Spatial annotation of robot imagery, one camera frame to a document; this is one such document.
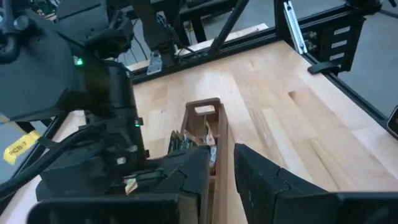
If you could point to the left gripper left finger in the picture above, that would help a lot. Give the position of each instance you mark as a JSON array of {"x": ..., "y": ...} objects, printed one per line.
[{"x": 196, "y": 177}]

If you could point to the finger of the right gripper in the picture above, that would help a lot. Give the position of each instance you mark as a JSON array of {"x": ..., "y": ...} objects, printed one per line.
[{"x": 161, "y": 166}]

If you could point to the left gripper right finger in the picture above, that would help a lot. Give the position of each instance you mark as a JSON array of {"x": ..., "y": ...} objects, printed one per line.
[{"x": 258, "y": 186}]

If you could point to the wooden tea organizer box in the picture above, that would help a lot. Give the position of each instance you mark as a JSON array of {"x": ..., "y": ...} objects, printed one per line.
[{"x": 224, "y": 174}]

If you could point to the beige vanilla cinnamon tea packet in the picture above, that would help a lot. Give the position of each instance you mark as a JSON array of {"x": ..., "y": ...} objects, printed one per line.
[
  {"x": 183, "y": 143},
  {"x": 211, "y": 140}
]

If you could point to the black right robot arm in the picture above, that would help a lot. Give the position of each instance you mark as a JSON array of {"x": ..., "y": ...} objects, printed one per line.
[{"x": 37, "y": 62}]

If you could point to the black table edge clamp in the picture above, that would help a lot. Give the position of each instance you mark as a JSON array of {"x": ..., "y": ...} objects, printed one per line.
[
  {"x": 394, "y": 123},
  {"x": 323, "y": 68}
]

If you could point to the silver aluminium extrusion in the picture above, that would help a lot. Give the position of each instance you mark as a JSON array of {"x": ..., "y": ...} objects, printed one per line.
[{"x": 293, "y": 28}]

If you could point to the black box with white labels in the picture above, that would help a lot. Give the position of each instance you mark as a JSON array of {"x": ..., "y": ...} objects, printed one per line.
[{"x": 354, "y": 37}]

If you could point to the silver metal bracket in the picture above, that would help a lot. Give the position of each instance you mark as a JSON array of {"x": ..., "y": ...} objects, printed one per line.
[{"x": 154, "y": 63}]

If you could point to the black aluminium table frame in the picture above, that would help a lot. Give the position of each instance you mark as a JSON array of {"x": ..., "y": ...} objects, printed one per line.
[{"x": 248, "y": 43}]

